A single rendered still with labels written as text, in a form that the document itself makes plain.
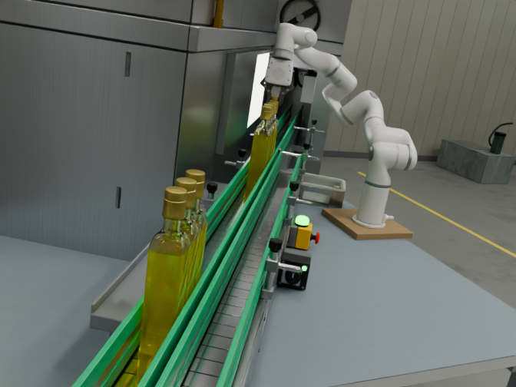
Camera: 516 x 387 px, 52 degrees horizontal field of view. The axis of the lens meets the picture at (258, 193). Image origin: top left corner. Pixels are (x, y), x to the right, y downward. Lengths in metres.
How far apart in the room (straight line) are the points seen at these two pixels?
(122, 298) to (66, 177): 0.53
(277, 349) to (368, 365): 0.20
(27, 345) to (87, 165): 0.52
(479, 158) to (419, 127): 0.94
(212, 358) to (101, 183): 0.69
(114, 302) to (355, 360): 0.54
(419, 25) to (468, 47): 0.88
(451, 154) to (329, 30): 4.68
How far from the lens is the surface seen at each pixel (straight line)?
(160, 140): 1.38
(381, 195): 1.98
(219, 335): 0.99
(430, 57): 7.34
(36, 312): 1.29
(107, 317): 1.02
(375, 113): 2.14
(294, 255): 1.47
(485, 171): 7.01
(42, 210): 1.58
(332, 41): 2.90
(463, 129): 8.01
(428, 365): 1.31
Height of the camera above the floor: 1.41
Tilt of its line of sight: 17 degrees down
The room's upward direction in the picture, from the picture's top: 9 degrees clockwise
